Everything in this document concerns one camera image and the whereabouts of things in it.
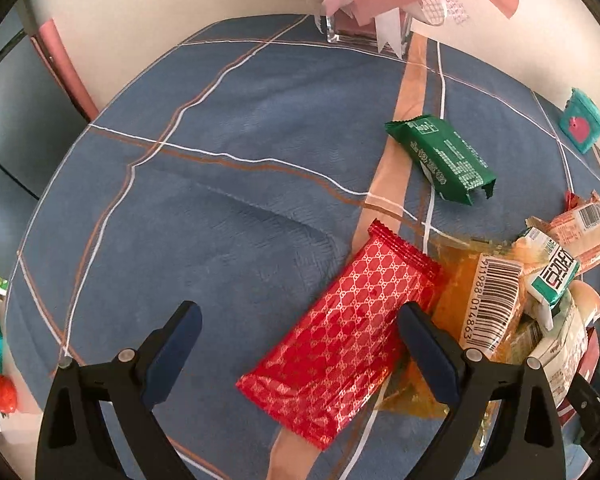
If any orange clear snack packet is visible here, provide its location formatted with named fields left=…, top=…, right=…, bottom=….
left=377, top=234, right=528, bottom=453

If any black cable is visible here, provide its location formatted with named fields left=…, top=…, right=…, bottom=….
left=0, top=27, right=28, bottom=83

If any glass vase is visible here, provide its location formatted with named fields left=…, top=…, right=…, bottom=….
left=314, top=2, right=413, bottom=58

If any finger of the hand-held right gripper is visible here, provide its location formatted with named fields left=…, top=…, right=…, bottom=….
left=565, top=371, right=600, bottom=461

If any teal box with pink heart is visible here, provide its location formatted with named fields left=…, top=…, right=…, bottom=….
left=559, top=87, right=600, bottom=155

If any clear bun packet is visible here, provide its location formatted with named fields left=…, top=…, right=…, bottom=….
left=569, top=280, right=600, bottom=321

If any red patterned snack packet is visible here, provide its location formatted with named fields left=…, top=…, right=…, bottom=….
left=236, top=219, right=442, bottom=451

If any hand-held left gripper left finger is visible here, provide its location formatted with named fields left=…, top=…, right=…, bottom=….
left=35, top=301, right=203, bottom=480

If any pink board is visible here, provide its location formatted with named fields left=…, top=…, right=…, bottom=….
left=30, top=19, right=100, bottom=122

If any blue plaid tablecloth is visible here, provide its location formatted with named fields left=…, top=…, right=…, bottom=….
left=2, top=12, right=600, bottom=480

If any orange white snack packet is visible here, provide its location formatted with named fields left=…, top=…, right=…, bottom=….
left=525, top=191, right=600, bottom=275

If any red plastic toy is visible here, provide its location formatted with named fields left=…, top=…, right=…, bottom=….
left=0, top=372, right=18, bottom=413

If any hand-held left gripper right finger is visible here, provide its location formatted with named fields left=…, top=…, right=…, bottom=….
left=397, top=301, right=567, bottom=480

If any clear biscuit packet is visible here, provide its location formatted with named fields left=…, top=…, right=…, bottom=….
left=507, top=305, right=590, bottom=417

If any green white snack packet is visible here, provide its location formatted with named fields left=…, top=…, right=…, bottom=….
left=512, top=227, right=580, bottom=331

